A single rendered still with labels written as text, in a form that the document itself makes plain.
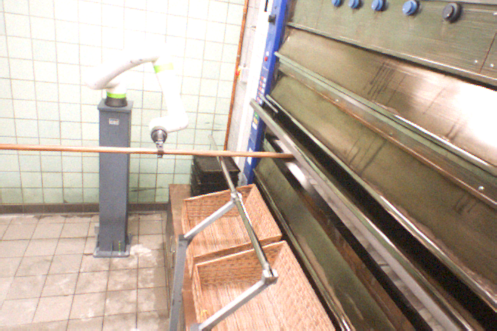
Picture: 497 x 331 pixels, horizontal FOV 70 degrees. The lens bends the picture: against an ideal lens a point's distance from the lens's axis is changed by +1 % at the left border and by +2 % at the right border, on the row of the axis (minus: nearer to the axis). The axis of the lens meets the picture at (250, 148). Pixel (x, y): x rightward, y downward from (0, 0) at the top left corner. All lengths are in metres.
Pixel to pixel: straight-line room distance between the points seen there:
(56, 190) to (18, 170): 0.33
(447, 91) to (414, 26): 0.26
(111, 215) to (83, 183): 0.63
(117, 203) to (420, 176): 2.14
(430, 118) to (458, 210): 0.26
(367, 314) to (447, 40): 0.94
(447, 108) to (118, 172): 2.12
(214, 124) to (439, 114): 2.32
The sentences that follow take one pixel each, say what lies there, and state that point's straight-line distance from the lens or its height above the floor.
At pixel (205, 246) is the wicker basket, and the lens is 2.21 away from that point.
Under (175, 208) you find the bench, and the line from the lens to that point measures 2.52.
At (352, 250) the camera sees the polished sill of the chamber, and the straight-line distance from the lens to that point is 1.44.
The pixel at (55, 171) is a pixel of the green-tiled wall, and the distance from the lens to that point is 3.35.
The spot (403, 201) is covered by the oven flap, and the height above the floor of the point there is 1.50.
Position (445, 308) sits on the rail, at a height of 1.44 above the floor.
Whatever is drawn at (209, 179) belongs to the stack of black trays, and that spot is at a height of 0.84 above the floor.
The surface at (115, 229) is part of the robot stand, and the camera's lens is 2.91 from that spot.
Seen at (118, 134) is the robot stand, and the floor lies 1.01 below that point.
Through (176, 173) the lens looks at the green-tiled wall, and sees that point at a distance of 3.32.
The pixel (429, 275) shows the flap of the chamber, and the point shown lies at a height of 1.41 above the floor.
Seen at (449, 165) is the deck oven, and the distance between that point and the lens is 1.09.
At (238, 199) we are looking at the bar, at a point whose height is 1.17.
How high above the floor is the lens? 1.98
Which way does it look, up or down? 23 degrees down
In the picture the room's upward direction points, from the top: 10 degrees clockwise
